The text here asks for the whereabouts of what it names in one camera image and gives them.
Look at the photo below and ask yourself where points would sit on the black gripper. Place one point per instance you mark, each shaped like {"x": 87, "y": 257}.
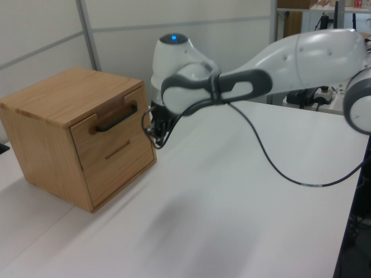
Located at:
{"x": 160, "y": 118}

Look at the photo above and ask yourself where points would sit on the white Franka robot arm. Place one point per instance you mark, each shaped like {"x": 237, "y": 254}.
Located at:
{"x": 319, "y": 58}

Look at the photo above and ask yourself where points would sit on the wooden drawer with notch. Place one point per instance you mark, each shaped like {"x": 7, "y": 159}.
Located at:
{"x": 121, "y": 178}

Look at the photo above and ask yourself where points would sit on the wooden cabinet casing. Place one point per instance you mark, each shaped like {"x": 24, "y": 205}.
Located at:
{"x": 58, "y": 92}

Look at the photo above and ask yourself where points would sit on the black flat stand base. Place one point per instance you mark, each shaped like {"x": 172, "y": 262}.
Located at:
{"x": 4, "y": 147}

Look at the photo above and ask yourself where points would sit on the emergency stop button box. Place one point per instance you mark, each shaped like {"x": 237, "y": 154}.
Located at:
{"x": 324, "y": 94}

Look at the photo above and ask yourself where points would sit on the white shelf unit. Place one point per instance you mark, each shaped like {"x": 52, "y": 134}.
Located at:
{"x": 316, "y": 10}

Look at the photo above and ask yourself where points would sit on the grey aluminium partition post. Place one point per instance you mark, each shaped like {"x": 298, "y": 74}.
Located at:
{"x": 88, "y": 32}

